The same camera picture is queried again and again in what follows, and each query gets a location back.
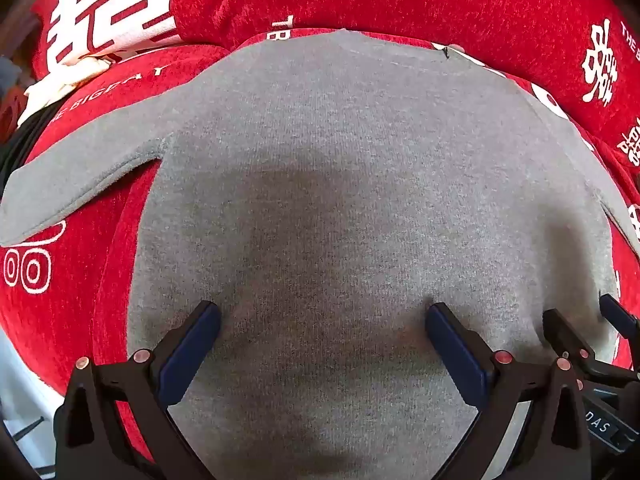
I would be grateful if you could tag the red printed sofa seat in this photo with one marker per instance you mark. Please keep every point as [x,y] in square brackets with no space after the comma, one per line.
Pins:
[75,280]

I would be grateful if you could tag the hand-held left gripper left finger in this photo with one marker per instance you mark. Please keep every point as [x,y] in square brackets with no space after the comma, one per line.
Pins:
[192,345]

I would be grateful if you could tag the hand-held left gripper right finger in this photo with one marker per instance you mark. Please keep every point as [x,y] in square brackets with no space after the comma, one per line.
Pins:
[455,350]

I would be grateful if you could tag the black cloth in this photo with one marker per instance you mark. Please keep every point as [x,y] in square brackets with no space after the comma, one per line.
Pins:
[25,140]

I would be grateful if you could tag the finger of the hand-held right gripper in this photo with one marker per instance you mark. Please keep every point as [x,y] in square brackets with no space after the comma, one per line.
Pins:
[560,332]
[617,312]

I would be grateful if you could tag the grey sweater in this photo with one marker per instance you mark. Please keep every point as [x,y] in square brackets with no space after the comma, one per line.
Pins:
[325,160]

